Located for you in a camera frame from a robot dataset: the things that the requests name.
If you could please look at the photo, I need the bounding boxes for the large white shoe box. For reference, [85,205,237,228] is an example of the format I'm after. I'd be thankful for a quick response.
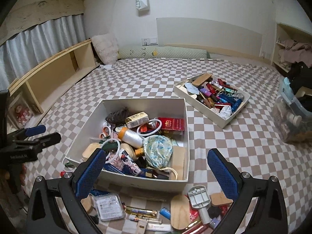
[62,98,191,197]

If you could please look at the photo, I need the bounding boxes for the pile of colourful lighters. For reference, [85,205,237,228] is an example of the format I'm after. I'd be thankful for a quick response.
[184,74,244,114]

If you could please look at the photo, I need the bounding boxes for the pink clothes pile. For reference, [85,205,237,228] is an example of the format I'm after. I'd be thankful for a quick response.
[278,39,312,65]

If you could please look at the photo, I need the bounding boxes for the large wooden oval box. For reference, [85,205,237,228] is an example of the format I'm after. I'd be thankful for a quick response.
[170,194,191,230]

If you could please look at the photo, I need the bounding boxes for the framed picture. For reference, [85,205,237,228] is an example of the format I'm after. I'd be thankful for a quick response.
[7,95,33,129]

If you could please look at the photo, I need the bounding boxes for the checkered bed sheet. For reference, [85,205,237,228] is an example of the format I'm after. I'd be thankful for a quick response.
[0,57,312,234]

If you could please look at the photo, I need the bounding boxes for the grey plastic holder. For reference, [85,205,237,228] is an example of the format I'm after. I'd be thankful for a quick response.
[188,186,211,211]

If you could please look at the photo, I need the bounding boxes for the white ring cable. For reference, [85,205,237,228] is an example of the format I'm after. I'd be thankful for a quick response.
[136,118,162,136]
[101,138,121,162]

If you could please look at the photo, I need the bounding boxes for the white headboard panel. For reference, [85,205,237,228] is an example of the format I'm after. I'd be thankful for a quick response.
[156,18,264,54]

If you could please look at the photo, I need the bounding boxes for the green bolster pillow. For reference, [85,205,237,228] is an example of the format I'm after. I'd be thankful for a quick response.
[118,46,210,60]

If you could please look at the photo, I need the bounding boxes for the pink tape rolls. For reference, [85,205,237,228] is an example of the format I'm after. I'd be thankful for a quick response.
[99,127,115,139]

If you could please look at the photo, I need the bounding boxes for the wooden tag block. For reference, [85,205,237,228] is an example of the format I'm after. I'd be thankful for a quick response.
[210,192,233,207]

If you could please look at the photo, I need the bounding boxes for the small wooden oval lid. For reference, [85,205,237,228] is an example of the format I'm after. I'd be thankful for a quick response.
[80,195,94,212]

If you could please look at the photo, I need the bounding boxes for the small white cylinder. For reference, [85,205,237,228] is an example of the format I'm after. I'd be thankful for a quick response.
[199,208,211,225]

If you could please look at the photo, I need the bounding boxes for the shallow white box lid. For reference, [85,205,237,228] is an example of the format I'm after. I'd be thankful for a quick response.
[174,73,251,129]

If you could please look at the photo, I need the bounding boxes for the beige drawn valance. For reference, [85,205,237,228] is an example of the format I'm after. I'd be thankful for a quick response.
[0,0,86,42]

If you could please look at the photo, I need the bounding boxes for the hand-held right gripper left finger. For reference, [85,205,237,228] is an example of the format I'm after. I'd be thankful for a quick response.
[26,149,106,234]

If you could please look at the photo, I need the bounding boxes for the blue cartoon printed box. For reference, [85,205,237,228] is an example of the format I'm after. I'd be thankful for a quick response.
[104,151,142,176]

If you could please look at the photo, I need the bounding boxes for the wooden closet shelf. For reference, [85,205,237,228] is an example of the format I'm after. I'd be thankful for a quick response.
[270,22,312,76]

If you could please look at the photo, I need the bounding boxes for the black bag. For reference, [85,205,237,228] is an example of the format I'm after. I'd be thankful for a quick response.
[289,62,312,103]

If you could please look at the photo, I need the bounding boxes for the floral fabric pouch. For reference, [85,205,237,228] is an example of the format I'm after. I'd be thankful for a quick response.
[143,136,174,168]

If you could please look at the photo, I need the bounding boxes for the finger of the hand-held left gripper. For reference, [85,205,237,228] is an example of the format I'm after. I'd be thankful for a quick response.
[24,125,47,137]
[36,132,61,149]

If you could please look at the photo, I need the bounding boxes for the red pen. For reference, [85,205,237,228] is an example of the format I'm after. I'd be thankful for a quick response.
[185,224,207,234]

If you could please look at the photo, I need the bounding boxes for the red cigarette box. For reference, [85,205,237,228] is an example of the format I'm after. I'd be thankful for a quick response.
[157,117,185,136]

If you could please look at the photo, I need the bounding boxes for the white fluffy pillow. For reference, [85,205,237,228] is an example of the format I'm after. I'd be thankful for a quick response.
[91,32,119,65]

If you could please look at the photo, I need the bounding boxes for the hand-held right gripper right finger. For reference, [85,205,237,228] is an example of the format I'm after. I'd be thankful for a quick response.
[207,148,288,234]

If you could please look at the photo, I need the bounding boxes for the brown hair claw clip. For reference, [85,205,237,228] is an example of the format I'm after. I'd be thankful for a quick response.
[106,107,129,125]

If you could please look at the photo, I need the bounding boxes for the clear plastic case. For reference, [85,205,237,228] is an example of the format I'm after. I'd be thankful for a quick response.
[93,192,126,221]

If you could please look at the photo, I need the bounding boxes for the yellow tissue pack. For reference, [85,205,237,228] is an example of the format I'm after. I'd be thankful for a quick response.
[125,112,149,129]

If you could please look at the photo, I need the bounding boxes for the wooden bedside shelf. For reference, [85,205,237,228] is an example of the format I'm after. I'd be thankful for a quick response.
[8,39,100,114]

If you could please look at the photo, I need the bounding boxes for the clear plastic storage bin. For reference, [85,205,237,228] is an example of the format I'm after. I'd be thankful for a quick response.
[272,77,312,144]

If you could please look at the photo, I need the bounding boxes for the long white matchbox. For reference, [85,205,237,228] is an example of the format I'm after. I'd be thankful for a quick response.
[137,219,148,234]

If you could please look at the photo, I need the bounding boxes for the grey-blue curtain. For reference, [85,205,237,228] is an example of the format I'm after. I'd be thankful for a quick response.
[0,15,86,86]

